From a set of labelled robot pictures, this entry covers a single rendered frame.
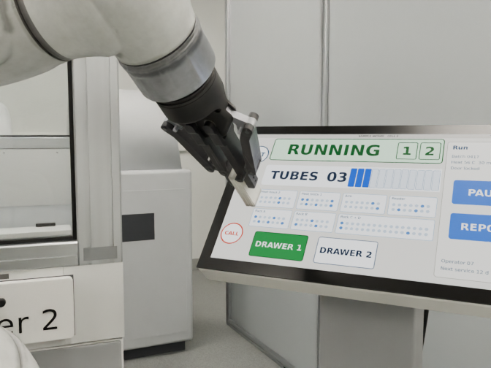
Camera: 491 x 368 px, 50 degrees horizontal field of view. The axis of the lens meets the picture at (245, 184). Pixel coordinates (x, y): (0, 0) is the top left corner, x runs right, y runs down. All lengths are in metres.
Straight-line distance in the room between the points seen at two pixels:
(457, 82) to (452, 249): 1.04
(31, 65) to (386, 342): 0.67
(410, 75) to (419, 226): 1.16
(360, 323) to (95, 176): 0.53
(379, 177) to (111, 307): 0.54
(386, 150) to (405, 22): 1.11
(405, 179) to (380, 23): 1.27
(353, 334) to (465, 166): 0.33
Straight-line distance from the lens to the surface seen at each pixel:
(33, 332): 1.02
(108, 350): 1.06
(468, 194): 0.85
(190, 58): 0.52
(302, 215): 0.87
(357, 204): 0.86
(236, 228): 0.89
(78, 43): 0.51
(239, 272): 0.85
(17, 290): 1.00
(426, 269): 0.79
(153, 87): 0.54
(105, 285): 1.02
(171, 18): 0.49
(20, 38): 0.52
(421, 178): 0.87
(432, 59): 1.86
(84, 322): 1.04
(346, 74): 2.20
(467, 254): 0.80
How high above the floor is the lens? 1.18
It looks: 5 degrees down
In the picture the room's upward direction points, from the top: straight up
